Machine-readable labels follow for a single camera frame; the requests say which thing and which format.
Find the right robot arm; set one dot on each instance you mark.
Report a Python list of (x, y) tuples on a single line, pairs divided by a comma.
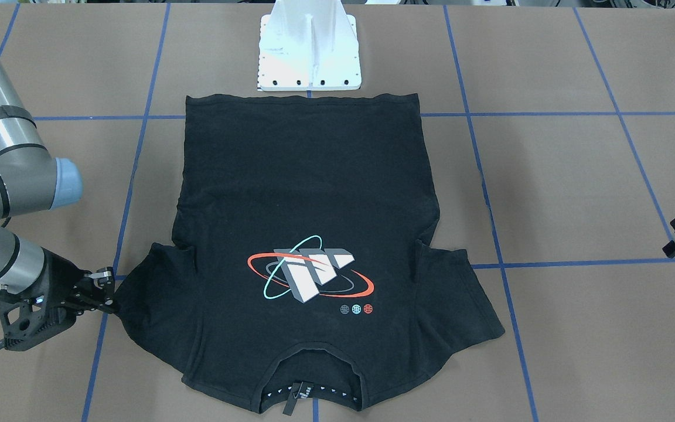
[(31, 180)]

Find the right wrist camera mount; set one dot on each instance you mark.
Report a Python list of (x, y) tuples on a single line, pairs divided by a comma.
[(29, 321)]

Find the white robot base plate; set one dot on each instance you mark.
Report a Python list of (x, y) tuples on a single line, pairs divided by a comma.
[(308, 46)]

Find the black graphic t-shirt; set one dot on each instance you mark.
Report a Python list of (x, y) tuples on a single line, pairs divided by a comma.
[(301, 262)]

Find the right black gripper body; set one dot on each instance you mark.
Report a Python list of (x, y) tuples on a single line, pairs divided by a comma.
[(60, 273)]

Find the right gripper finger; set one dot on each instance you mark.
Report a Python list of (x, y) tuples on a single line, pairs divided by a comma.
[(103, 279), (107, 306)]

